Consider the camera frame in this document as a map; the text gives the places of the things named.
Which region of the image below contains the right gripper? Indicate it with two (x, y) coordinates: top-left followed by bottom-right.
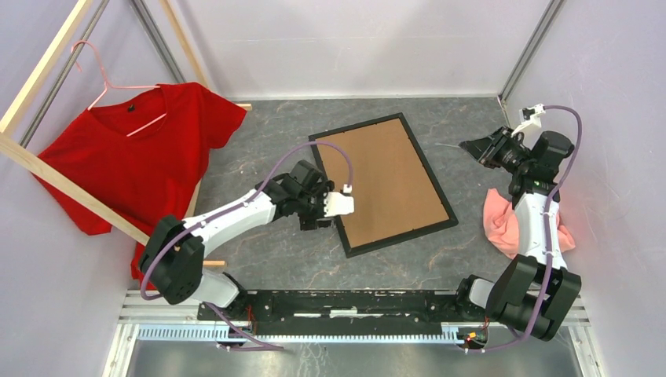
(460, 125), (532, 175)

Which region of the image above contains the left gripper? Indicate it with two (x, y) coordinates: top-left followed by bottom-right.
(295, 181), (335, 231)

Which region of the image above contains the yellow handled screwdriver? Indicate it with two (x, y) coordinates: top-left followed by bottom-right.
(435, 142), (462, 150)

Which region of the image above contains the black picture frame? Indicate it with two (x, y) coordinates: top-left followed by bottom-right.
(308, 112), (459, 258)

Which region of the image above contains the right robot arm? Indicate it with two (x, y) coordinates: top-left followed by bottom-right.
(453, 127), (581, 341)

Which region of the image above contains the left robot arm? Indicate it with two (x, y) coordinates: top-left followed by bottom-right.
(137, 160), (335, 320)

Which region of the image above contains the pink cloth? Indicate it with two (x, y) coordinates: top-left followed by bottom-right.
(483, 188), (576, 259)

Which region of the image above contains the red t-shirt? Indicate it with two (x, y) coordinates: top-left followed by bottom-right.
(34, 82), (247, 291)

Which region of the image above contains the pink clothes hanger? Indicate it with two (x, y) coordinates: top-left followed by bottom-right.
(71, 39), (167, 137)

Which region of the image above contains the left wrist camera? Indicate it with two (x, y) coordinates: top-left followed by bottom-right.
(324, 192), (354, 218)

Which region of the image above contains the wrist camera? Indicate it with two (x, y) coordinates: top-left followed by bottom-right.
(324, 192), (354, 218)
(511, 104), (545, 137)

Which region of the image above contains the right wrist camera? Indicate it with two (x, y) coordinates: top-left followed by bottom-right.
(511, 104), (545, 137)

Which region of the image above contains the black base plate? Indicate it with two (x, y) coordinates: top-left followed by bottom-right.
(222, 290), (490, 336)

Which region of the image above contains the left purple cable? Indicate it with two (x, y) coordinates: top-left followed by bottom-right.
(139, 140), (355, 353)

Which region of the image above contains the purple cable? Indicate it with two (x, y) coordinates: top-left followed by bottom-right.
(463, 104), (583, 353)
(139, 140), (355, 353)

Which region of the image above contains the white cable duct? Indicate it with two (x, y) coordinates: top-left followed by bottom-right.
(137, 324), (463, 346)

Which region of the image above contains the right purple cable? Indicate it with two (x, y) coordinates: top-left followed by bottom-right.
(463, 104), (583, 353)

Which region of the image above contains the wooden rack frame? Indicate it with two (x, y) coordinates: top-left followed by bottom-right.
(1, 1), (247, 271)

